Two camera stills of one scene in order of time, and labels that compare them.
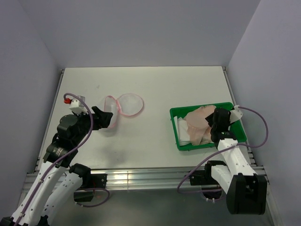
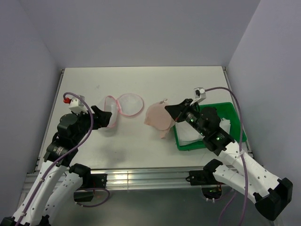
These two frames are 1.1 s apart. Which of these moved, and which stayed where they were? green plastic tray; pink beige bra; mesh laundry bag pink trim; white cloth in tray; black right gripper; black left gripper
Moved: black right gripper; pink beige bra
Stayed: green plastic tray; white cloth in tray; black left gripper; mesh laundry bag pink trim
